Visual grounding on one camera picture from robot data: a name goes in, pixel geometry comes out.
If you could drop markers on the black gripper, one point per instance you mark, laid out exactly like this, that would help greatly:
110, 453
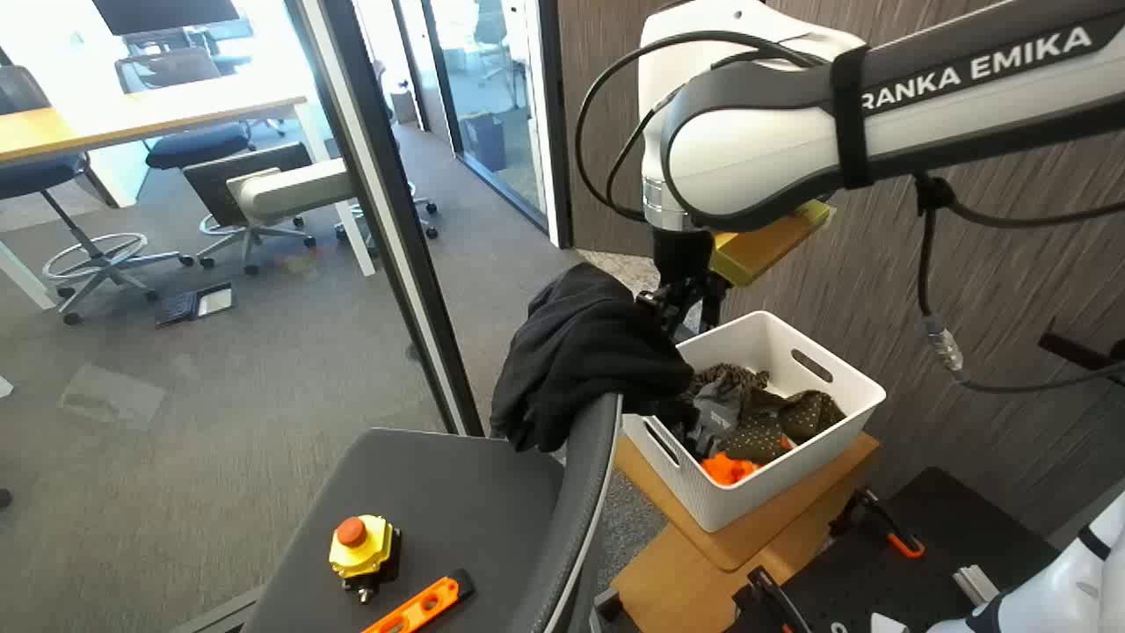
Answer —
687, 254

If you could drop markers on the black cloth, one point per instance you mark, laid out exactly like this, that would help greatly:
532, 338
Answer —
586, 352

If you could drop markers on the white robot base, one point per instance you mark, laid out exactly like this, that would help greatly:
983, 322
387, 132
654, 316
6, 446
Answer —
1055, 584

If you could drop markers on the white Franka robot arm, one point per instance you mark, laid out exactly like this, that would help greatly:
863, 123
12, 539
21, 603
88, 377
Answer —
760, 140

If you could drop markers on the gray cloth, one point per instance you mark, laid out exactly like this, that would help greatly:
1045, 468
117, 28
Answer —
706, 413

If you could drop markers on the olive dotted cloth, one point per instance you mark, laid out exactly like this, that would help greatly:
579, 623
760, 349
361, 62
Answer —
766, 422

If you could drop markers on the orange cloth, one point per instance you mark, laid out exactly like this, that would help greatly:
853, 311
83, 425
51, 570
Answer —
726, 468

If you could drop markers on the white plastic basket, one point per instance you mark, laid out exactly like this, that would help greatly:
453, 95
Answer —
819, 450

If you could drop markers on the gray office chair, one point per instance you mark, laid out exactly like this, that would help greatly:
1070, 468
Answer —
432, 528

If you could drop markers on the beige cushioned chair seat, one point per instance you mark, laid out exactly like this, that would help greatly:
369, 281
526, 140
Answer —
294, 186

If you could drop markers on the dark seat office chair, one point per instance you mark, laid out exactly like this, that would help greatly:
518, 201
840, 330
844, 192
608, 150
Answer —
198, 146

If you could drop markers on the black mesh office chair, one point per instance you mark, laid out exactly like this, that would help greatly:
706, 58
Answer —
178, 64

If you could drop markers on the blue seat office chair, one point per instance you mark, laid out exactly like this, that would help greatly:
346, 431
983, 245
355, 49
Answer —
72, 177

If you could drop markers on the yellow wooden board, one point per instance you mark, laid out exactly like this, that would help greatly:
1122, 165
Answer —
705, 549

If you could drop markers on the black orange bar clamp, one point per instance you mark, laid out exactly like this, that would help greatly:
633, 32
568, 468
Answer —
874, 521
766, 599

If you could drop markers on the black robot table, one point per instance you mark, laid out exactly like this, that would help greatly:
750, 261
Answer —
927, 549

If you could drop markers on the orange black hand tool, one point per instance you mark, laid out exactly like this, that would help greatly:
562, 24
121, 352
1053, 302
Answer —
423, 603

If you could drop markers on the yellow red emergency stop button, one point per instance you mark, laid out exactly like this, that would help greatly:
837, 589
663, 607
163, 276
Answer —
361, 549

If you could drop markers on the black floor box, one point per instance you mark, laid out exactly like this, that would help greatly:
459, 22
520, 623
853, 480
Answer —
198, 302

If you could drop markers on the wooden top office desk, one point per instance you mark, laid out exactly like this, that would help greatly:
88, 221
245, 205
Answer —
117, 118

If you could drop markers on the black computer monitor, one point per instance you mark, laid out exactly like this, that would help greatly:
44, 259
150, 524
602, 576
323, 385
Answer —
163, 11

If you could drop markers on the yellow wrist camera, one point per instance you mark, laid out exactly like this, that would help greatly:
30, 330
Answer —
766, 247

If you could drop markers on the dark narrow door frame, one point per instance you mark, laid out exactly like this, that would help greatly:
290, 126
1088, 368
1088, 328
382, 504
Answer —
554, 118

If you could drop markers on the black glass door frame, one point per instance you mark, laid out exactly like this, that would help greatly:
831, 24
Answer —
387, 232

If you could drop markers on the silver metal bracket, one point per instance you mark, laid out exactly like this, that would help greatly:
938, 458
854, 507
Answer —
975, 582

